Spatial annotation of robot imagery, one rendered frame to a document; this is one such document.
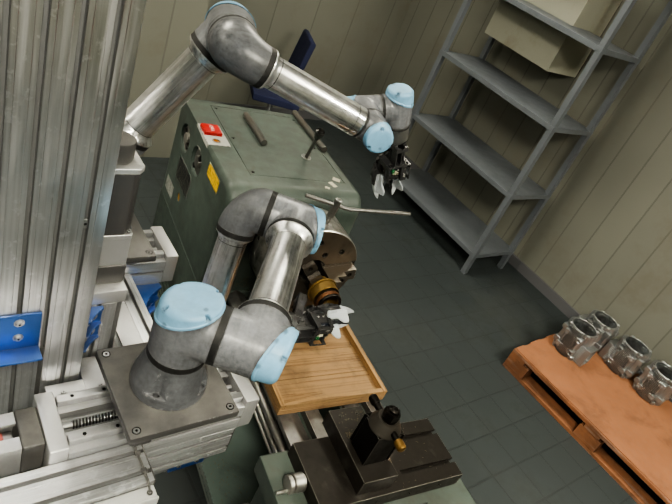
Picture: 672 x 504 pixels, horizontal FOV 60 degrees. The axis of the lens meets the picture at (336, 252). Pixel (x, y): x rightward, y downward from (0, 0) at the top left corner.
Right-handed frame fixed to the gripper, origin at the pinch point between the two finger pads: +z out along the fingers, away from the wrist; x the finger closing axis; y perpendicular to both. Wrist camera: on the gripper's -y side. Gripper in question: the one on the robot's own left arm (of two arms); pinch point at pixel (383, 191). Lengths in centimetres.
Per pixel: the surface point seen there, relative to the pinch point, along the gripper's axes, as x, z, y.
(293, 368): -40, 35, 27
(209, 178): -47, 1, -26
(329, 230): -20.3, 5.0, 5.5
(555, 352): 155, 183, -22
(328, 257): -20.4, 15.7, 5.9
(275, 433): -51, 42, 41
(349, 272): -14.8, 20.5, 9.9
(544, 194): 212, 144, -120
